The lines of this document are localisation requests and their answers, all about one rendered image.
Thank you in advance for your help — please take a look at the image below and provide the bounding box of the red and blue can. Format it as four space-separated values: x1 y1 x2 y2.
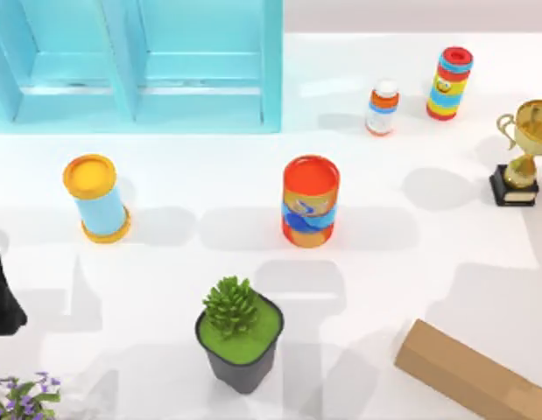
281 154 341 249

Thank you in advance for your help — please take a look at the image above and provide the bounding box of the green plant in black pot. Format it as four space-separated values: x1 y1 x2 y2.
194 275 285 395

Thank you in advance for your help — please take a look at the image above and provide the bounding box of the white and orange bottle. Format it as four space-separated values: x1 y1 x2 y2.
364 79 402 137

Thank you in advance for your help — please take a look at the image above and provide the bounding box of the light blue rack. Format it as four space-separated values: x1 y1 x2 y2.
0 0 285 135

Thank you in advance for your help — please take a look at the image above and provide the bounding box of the yellow and blue can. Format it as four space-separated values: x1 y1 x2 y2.
62 153 132 244

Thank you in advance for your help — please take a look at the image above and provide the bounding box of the striped red yellow blue can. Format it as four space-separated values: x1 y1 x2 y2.
426 46 475 122

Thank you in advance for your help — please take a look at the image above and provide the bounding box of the brown cardboard box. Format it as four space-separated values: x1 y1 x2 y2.
394 318 542 420

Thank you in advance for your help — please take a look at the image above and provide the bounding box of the gold trophy on black base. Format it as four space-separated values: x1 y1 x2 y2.
489 99 542 207

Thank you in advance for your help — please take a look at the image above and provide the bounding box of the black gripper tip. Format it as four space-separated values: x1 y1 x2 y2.
0 222 29 337

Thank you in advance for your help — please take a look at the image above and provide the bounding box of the purple flowering plant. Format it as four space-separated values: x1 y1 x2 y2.
0 371 62 420

